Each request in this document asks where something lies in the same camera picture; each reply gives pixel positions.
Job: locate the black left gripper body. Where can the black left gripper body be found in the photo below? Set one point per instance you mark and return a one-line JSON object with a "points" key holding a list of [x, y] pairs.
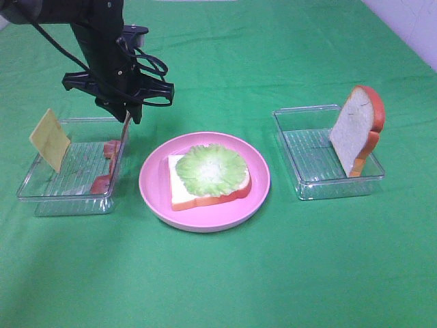
{"points": [[134, 83]]}

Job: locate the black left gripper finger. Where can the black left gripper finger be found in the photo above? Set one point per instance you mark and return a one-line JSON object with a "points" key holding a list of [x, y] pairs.
{"points": [[135, 111], [117, 110]]}

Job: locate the bacon strip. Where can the bacon strip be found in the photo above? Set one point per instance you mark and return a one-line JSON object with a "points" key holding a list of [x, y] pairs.
{"points": [[101, 183], [124, 133]]}

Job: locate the yellow cheese slice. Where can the yellow cheese slice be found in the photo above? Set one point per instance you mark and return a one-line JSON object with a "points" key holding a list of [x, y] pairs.
{"points": [[50, 140]]}

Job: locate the green lettuce leaf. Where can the green lettuce leaf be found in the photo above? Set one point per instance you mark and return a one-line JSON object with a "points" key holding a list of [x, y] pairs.
{"points": [[212, 170]]}

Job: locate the bread slice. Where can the bread slice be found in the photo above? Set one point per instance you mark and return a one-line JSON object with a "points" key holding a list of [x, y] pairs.
{"points": [[182, 200], [357, 130]]}

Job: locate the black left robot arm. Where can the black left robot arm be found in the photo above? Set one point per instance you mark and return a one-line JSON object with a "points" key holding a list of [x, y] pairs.
{"points": [[96, 26]]}

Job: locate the pink round plate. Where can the pink round plate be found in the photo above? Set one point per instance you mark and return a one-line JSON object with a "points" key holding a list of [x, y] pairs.
{"points": [[154, 185]]}

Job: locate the clear left plastic tray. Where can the clear left plastic tray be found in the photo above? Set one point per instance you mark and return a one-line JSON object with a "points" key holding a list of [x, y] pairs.
{"points": [[69, 192]]}

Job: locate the clear plastic tray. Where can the clear plastic tray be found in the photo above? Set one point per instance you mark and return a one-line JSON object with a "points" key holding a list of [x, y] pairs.
{"points": [[315, 170], [69, 192]]}

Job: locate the clear right plastic tray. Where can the clear right plastic tray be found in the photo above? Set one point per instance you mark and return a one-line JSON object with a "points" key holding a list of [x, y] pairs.
{"points": [[315, 170]]}

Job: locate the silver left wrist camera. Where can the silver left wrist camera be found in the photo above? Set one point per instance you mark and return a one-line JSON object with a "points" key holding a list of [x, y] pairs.
{"points": [[133, 36]]}

